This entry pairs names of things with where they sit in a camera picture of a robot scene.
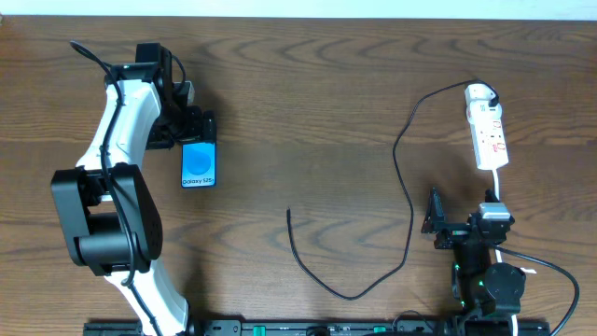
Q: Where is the blue Galaxy smartphone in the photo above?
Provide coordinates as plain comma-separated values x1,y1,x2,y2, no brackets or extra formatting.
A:
181,142,216,189

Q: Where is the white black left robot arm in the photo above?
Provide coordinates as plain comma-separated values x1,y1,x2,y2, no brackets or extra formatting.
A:
50,41,216,335

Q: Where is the white power strip cord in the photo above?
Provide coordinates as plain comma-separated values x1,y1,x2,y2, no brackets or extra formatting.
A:
492,168,520,336

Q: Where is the white USB charger adapter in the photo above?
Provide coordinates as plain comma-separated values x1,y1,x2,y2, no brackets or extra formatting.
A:
465,83,502,123

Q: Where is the black charging cable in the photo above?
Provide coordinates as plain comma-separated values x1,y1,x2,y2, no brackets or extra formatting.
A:
285,78,501,301

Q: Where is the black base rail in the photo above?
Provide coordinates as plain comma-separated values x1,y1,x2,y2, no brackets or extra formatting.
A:
82,317,550,336

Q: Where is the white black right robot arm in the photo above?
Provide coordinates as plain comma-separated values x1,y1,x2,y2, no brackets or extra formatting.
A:
421,188,526,335

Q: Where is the white power strip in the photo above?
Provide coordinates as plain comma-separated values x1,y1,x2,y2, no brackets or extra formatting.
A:
466,101,509,171

